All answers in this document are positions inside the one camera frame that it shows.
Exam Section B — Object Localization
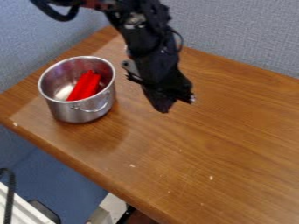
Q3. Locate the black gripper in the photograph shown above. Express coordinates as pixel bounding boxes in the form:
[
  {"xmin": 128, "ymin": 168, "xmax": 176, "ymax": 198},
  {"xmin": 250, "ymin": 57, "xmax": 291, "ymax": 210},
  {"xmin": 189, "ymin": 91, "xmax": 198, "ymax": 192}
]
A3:
[{"xmin": 120, "ymin": 17, "xmax": 195, "ymax": 113}]

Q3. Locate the red block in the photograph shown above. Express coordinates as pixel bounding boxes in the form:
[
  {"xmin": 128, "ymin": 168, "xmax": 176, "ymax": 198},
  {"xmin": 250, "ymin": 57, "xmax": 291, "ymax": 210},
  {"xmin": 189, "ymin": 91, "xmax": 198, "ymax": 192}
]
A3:
[{"xmin": 67, "ymin": 70, "xmax": 102, "ymax": 101}]

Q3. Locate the metal pot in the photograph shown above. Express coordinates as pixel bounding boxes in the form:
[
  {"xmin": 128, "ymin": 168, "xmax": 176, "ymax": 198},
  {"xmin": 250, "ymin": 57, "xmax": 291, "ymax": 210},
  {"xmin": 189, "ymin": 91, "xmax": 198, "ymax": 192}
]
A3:
[{"xmin": 39, "ymin": 56, "xmax": 116, "ymax": 123}]

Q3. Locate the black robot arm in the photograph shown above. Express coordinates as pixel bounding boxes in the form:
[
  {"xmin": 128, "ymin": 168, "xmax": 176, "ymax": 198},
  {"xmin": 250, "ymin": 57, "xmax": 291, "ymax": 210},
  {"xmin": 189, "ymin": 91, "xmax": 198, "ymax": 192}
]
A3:
[{"xmin": 30, "ymin": 0, "xmax": 195, "ymax": 113}]

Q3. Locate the white furniture edge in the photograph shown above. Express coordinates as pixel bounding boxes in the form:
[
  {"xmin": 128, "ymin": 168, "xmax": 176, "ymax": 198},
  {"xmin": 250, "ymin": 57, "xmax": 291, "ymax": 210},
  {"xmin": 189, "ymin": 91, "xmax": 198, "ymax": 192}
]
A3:
[{"xmin": 0, "ymin": 182, "xmax": 55, "ymax": 224}]

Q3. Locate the white table leg bracket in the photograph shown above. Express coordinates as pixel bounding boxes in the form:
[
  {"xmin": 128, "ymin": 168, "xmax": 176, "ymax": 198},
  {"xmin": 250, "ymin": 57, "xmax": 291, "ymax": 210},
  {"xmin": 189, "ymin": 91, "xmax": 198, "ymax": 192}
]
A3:
[{"xmin": 86, "ymin": 193, "xmax": 128, "ymax": 224}]

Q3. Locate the black cable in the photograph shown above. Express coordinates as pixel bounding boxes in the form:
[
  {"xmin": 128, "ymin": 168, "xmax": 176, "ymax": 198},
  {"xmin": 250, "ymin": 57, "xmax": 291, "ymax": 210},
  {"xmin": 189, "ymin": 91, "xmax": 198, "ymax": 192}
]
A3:
[{"xmin": 0, "ymin": 167, "xmax": 18, "ymax": 224}]

